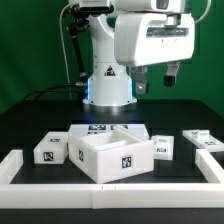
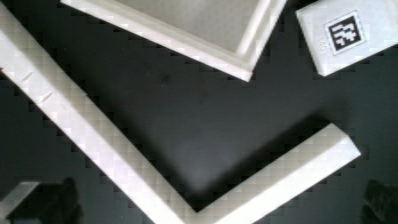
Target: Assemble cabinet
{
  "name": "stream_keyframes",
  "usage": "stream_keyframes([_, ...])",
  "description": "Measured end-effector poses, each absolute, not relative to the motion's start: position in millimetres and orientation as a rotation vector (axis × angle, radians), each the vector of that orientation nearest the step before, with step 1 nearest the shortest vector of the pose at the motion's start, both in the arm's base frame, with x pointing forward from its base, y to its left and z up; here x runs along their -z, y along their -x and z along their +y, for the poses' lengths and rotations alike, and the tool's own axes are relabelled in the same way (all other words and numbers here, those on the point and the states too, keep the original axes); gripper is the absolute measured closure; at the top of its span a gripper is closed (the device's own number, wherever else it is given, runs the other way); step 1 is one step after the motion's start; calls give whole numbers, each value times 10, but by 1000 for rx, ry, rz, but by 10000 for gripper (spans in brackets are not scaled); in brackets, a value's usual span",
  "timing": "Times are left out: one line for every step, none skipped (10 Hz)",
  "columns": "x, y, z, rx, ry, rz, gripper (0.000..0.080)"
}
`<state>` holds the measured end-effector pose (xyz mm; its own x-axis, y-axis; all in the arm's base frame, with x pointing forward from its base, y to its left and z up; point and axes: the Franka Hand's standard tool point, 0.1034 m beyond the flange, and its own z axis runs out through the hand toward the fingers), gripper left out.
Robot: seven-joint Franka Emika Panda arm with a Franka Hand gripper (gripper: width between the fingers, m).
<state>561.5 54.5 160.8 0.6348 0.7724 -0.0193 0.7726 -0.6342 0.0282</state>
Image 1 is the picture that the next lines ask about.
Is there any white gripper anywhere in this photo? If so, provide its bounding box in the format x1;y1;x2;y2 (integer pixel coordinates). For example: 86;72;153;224
114;13;195;94

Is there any small white door panel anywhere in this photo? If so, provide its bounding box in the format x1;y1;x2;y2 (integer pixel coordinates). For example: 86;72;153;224
151;135;174;160

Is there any white door panel with handle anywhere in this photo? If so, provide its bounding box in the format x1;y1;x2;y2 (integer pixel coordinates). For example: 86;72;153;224
182;129;224;152

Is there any white cabinet body box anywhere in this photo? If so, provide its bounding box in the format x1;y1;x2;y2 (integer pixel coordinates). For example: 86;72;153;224
68;126;154;184

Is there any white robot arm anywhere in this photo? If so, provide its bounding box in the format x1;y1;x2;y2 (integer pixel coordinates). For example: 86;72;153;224
68;0;195;112

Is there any white cabinet top block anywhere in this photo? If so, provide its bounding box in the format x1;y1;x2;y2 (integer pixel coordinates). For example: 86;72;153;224
33;131;68;164

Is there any white tag plate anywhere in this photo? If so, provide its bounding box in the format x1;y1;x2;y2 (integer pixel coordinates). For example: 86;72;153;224
68;124;149;138

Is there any black cable on base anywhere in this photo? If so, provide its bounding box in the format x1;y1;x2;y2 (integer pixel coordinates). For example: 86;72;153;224
23;81;89;102

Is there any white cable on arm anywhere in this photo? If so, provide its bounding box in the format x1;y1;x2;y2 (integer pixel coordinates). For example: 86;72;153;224
58;3;79;85

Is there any white U-shaped frame fence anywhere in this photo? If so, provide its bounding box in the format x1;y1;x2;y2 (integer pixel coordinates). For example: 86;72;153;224
0;149;224;209

